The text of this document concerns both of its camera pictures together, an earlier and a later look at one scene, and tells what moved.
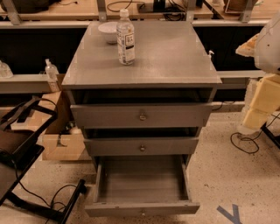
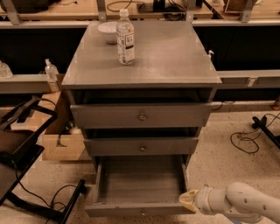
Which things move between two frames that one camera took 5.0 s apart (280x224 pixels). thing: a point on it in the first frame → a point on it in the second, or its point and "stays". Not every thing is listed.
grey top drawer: [139, 115] stays
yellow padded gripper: [269, 48] → [203, 198]
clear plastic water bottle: [126, 42] stays
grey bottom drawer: [142, 185] stays
